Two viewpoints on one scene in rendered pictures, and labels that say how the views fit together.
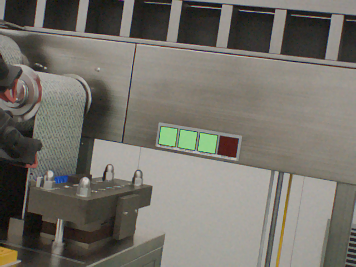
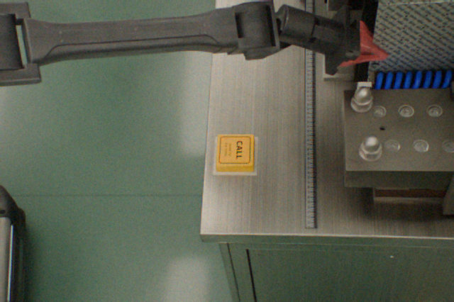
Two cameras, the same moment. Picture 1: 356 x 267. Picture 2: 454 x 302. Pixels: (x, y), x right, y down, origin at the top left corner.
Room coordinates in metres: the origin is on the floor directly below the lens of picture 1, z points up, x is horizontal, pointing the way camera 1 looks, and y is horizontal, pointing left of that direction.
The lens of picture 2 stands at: (1.11, -0.34, 2.13)
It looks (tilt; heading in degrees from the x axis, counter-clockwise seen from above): 60 degrees down; 82
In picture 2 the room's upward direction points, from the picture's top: 10 degrees counter-clockwise
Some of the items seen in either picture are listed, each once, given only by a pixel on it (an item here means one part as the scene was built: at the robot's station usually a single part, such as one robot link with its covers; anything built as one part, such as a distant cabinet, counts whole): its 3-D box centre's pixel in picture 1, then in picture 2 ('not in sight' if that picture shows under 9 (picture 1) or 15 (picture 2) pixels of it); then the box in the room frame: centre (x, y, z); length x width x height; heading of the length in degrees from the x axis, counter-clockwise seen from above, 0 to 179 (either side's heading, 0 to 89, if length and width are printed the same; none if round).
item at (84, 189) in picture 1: (84, 186); (371, 144); (1.43, 0.21, 1.05); 0.04 x 0.04 x 0.04
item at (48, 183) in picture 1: (48, 179); (362, 96); (1.45, 0.30, 1.05); 0.04 x 0.04 x 0.04
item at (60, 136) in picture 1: (56, 149); (449, 38); (1.60, 0.32, 1.11); 0.23 x 0.01 x 0.18; 160
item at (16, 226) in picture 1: (47, 218); not in sight; (1.60, 0.32, 0.92); 0.28 x 0.04 x 0.04; 160
